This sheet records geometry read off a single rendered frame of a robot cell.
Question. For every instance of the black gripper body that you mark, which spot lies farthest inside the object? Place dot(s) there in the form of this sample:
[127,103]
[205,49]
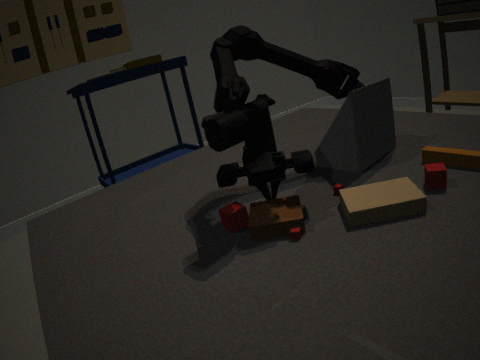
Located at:
[302,161]

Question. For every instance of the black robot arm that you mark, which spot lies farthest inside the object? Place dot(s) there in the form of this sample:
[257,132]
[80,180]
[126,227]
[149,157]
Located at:
[236,121]

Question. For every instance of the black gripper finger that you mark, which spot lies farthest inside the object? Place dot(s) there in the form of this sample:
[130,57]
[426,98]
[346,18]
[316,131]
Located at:
[263,187]
[275,186]

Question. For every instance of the orange long flat board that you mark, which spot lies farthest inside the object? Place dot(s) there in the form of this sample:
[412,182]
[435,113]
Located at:
[451,156]

